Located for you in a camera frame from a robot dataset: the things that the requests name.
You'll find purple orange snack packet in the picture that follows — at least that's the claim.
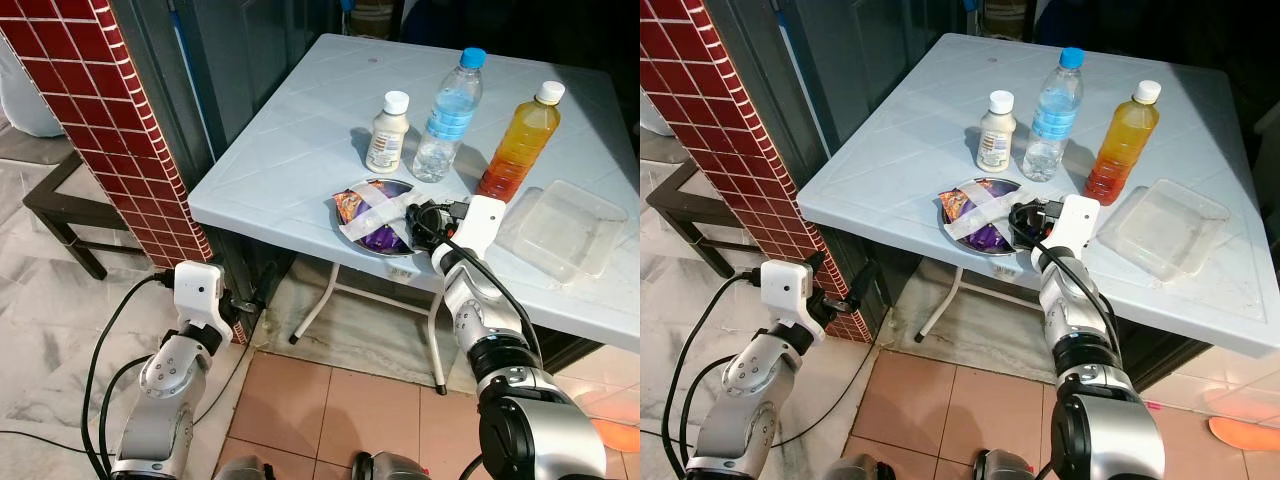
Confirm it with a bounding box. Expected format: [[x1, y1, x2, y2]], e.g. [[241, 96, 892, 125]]
[[335, 183, 411, 253], [940, 185, 1013, 251]]

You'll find grey right robot leg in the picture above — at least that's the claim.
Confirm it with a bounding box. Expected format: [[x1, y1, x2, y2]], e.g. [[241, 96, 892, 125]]
[[350, 450, 433, 480], [975, 450, 1046, 480]]

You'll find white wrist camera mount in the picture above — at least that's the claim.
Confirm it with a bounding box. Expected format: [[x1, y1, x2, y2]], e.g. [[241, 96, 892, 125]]
[[452, 195, 508, 263], [173, 261, 231, 343], [759, 259, 816, 346], [1045, 194, 1101, 263]]

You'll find white sack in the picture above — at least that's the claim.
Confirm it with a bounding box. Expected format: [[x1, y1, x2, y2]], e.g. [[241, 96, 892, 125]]
[[640, 95, 673, 136], [0, 45, 66, 139]]

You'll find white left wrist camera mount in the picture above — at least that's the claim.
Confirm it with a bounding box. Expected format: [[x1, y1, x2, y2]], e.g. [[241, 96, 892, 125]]
[[759, 259, 816, 346], [173, 261, 231, 343]]

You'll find clear plastic food container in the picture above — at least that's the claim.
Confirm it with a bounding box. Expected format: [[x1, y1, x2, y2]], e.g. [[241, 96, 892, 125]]
[[1097, 178, 1233, 281], [495, 180, 629, 283]]

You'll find white paper wrapper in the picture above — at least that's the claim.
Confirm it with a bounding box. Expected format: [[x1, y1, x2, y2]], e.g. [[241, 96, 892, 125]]
[[350, 192, 426, 249], [945, 190, 1021, 246]]

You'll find red tiled partition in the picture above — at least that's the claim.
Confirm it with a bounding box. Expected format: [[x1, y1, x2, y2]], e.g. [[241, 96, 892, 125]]
[[0, 0, 251, 346], [640, 0, 871, 346]]

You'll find clear water bottle blue cap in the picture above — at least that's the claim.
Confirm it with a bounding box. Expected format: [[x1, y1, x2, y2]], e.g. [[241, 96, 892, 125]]
[[412, 47, 488, 184], [1021, 46, 1087, 183]]

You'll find grey robot leg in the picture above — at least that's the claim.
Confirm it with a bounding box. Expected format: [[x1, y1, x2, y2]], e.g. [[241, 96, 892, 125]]
[[975, 450, 1046, 480], [350, 450, 433, 480], [825, 455, 886, 480], [215, 455, 276, 480]]

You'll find orange slipper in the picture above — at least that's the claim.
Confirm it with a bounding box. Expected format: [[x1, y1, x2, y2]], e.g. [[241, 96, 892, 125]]
[[1208, 415, 1280, 453]]

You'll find round metal plate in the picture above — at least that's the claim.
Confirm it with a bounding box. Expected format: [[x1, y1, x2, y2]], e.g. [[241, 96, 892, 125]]
[[938, 178, 1031, 256], [332, 178, 431, 258]]

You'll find cream sauce bottle white cap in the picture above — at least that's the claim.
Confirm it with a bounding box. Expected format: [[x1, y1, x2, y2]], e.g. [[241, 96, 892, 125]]
[[977, 90, 1018, 173], [365, 90, 411, 175]]

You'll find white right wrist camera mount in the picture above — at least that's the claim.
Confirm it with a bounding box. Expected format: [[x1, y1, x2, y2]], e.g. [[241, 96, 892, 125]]
[[452, 195, 508, 263], [1045, 194, 1101, 263]]

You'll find grey left robot leg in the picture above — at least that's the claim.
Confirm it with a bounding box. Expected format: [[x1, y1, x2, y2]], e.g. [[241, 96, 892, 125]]
[[215, 455, 276, 480], [825, 455, 886, 480]]

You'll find white plastic folding table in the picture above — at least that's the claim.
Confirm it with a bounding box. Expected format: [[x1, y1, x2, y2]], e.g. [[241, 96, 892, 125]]
[[188, 33, 641, 396], [797, 33, 1280, 361]]

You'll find dark wooden bench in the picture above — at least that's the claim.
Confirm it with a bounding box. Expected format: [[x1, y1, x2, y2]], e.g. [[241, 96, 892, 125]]
[[22, 150, 111, 281], [645, 160, 731, 281]]

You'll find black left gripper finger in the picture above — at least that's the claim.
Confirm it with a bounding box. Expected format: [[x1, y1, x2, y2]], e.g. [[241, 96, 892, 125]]
[[848, 260, 883, 316], [255, 262, 284, 313]]

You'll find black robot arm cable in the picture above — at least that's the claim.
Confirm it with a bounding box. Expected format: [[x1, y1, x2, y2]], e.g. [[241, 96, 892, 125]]
[[1010, 205, 1126, 346], [84, 275, 179, 479], [685, 358, 739, 471], [98, 355, 153, 476], [672, 270, 763, 479], [408, 205, 546, 371]]

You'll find orange liquid bottle white cap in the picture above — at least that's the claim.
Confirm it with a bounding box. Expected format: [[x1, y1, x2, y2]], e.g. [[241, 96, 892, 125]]
[[476, 81, 567, 204], [1084, 80, 1163, 206]]

